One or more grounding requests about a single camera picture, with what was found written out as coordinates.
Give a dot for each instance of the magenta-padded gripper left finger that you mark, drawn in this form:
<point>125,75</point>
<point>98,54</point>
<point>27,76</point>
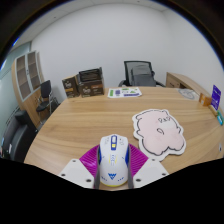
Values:
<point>76,171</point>

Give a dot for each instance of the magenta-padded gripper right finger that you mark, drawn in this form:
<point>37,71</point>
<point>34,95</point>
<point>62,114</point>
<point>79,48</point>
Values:
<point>150,171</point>

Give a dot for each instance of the white blue yellow computer mouse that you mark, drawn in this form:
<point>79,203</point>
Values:
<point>113,163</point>

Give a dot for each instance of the pink pig-shaped mouse pad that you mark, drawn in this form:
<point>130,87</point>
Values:
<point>160,133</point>

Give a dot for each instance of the black sofa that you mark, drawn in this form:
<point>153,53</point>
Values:
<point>15,140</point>

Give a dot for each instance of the white printed paper sheet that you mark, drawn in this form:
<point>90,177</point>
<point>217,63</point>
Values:
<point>124,92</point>

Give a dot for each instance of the wide brown cardboard box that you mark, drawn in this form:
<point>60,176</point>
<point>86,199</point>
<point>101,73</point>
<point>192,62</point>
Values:
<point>90,89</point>

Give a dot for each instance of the tall brown cardboard box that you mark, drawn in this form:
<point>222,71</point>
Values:
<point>70,87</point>

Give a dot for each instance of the round grey printed sheet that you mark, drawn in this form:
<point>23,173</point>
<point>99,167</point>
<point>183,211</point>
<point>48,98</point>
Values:
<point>188,94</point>

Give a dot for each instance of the small black chair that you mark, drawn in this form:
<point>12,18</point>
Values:
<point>45,89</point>

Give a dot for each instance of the small teal box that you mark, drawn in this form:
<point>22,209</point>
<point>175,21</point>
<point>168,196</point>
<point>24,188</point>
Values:
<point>220,118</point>

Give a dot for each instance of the wooden shelf unit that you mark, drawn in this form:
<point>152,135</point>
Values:
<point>25,100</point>

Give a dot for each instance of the small orange box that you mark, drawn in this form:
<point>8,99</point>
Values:
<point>205,100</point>

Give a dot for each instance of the wooden side desk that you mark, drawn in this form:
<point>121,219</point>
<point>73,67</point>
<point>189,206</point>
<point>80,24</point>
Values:
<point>181,81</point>

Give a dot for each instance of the black mesh office chair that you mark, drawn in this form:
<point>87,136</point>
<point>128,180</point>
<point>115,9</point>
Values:
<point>141,75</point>

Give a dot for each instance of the black cardboard box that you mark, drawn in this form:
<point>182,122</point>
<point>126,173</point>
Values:
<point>90,75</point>

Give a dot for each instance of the purple card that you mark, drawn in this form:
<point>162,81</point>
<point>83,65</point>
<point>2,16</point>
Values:
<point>216,97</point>

